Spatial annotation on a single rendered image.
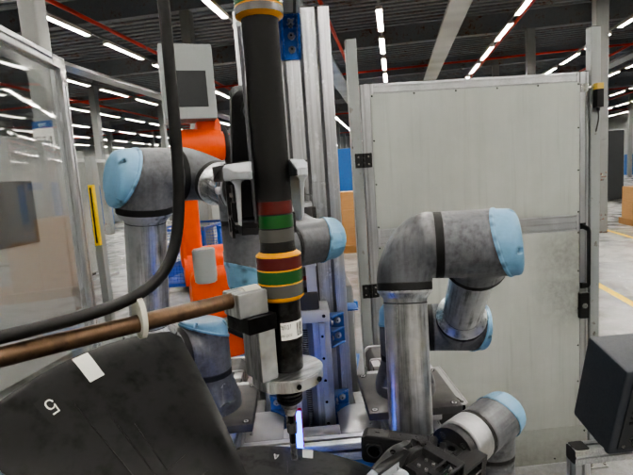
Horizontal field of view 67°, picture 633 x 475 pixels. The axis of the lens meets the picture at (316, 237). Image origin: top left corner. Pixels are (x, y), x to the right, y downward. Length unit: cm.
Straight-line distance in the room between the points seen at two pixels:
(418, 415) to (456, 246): 28
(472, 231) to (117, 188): 66
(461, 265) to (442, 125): 161
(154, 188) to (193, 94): 339
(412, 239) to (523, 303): 185
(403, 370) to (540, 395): 202
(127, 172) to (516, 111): 194
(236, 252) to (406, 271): 28
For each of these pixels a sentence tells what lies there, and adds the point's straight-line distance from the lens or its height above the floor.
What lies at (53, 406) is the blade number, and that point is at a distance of 53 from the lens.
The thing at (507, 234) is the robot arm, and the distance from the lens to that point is 82.
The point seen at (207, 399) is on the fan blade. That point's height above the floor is 137.
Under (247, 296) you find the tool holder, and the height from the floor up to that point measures 150.
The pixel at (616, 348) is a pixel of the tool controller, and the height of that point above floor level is 124.
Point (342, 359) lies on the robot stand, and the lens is 139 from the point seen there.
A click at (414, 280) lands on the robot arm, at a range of 81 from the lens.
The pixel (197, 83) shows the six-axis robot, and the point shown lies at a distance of 439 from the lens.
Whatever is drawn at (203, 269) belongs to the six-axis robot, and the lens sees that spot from 424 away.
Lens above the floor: 160
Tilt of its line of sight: 7 degrees down
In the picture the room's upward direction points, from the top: 4 degrees counter-clockwise
